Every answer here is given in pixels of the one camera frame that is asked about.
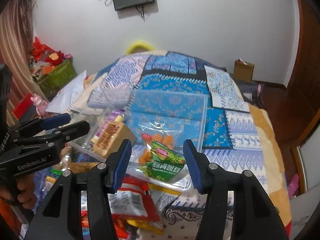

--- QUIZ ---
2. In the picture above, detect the red snack bag white label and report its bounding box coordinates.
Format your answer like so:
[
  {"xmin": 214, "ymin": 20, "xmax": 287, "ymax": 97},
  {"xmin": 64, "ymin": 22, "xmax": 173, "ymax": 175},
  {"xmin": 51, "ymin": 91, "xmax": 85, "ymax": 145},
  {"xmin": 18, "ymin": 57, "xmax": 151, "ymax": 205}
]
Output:
[{"xmin": 108, "ymin": 176, "xmax": 160, "ymax": 222}]

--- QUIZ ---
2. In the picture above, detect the left hand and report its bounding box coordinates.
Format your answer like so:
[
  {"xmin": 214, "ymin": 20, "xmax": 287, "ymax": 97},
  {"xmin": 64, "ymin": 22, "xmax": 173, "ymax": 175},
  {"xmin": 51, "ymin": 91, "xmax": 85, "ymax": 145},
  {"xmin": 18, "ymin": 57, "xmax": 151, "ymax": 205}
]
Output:
[{"xmin": 16, "ymin": 174, "xmax": 36, "ymax": 210}]

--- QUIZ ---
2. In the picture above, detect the pink plush toy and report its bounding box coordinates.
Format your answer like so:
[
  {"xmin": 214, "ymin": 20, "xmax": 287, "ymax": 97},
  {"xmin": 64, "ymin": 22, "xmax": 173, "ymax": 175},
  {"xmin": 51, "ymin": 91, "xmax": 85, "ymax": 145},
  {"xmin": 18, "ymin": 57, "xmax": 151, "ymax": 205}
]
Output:
[{"xmin": 31, "ymin": 94, "xmax": 48, "ymax": 118}]

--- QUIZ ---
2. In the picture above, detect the white pillow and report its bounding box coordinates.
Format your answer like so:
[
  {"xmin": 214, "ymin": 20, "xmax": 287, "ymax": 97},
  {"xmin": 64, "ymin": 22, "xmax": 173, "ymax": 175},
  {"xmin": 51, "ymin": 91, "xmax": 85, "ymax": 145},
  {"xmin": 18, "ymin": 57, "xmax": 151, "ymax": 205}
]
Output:
[{"xmin": 46, "ymin": 70, "xmax": 87, "ymax": 114}]

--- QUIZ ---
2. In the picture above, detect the green storage crate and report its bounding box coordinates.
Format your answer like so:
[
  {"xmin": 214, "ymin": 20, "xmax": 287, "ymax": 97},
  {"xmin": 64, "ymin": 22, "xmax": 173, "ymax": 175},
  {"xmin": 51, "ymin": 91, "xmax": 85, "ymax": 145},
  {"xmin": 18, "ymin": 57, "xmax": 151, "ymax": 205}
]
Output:
[{"xmin": 37, "ymin": 59, "xmax": 77, "ymax": 101}]

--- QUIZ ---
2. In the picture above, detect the tan biscuit packet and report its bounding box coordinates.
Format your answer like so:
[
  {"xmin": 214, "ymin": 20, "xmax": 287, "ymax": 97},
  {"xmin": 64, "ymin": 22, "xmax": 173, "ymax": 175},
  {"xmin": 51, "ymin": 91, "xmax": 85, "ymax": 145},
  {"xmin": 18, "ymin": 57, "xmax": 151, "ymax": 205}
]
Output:
[{"xmin": 93, "ymin": 121, "xmax": 137, "ymax": 159}]

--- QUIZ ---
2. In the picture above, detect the patterned blue bed quilt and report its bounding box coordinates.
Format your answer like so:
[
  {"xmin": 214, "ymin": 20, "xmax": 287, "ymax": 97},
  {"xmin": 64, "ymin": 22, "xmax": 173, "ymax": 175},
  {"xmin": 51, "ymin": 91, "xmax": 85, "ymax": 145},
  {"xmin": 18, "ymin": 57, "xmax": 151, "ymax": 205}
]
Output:
[{"xmin": 32, "ymin": 49, "xmax": 293, "ymax": 240}]

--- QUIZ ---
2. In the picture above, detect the orange fried snack bag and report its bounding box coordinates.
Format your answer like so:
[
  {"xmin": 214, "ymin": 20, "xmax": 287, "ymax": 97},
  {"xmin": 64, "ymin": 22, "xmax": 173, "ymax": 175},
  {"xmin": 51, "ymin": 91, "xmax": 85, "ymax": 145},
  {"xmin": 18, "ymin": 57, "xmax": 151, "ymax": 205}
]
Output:
[{"xmin": 138, "ymin": 133, "xmax": 175, "ymax": 164}]

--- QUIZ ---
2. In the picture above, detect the clear plastic storage box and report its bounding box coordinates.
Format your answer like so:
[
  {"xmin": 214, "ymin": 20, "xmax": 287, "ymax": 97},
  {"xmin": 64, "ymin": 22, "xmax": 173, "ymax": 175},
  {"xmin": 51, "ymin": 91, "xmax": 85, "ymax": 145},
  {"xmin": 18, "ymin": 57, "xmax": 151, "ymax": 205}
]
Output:
[{"xmin": 70, "ymin": 88, "xmax": 208, "ymax": 192}]

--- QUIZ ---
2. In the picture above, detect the green pea snack packet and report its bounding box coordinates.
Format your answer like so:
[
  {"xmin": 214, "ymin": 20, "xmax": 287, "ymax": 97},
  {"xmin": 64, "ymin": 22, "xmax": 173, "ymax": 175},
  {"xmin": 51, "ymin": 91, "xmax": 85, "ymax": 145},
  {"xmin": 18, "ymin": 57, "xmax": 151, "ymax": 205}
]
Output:
[{"xmin": 138, "ymin": 147, "xmax": 186, "ymax": 181}]

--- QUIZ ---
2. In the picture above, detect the striped pink curtain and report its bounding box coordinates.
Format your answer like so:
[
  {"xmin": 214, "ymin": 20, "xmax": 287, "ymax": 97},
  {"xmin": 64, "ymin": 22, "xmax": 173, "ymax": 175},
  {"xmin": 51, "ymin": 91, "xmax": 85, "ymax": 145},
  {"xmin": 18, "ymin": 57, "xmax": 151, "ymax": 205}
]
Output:
[{"xmin": 1, "ymin": 0, "xmax": 44, "ymax": 126}]

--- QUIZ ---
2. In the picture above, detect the cardboard box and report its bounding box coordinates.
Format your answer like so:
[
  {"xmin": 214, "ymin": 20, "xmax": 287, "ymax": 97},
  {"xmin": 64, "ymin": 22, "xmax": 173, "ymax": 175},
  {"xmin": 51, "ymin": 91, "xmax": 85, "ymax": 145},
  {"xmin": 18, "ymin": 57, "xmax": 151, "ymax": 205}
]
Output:
[{"xmin": 233, "ymin": 59, "xmax": 254, "ymax": 83}]

